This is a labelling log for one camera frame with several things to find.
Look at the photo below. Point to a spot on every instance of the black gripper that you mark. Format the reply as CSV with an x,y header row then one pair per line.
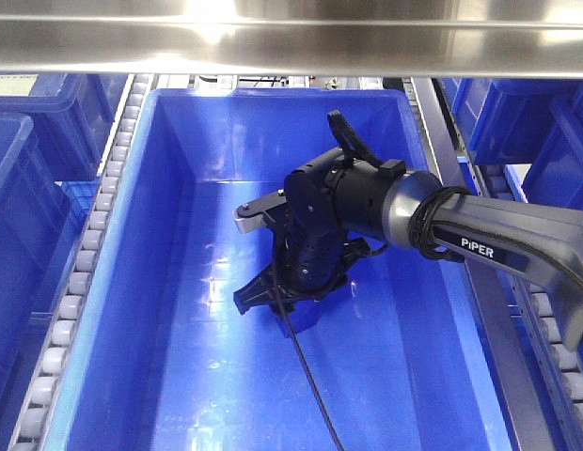
x,y
304,267

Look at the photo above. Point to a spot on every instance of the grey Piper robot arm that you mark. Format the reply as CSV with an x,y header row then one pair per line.
x,y
331,207

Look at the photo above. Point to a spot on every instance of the stainless steel shelf beam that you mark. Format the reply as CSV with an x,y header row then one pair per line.
x,y
533,39

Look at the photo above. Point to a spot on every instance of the large blue target bin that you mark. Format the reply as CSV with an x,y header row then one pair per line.
x,y
163,360

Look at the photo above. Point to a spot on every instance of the white roller track left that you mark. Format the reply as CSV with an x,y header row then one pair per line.
x,y
35,415

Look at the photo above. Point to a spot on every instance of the white roller track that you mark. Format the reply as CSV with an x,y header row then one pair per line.
x,y
538,382
35,415

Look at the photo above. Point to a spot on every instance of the blue bin right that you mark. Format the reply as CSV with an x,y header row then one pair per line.
x,y
518,121

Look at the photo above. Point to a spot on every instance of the white roller track right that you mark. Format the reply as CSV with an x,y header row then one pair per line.
x,y
538,382

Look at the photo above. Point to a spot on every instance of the blue bin left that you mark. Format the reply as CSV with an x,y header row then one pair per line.
x,y
53,130

